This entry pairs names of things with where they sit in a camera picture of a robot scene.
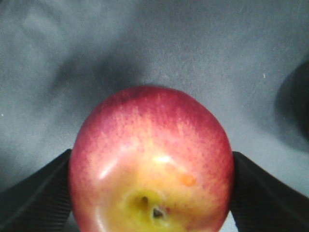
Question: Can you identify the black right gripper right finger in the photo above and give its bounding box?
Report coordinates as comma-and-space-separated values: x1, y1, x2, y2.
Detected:
230, 152, 309, 232

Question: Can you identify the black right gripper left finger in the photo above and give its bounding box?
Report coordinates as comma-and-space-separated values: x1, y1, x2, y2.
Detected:
0, 149, 71, 232

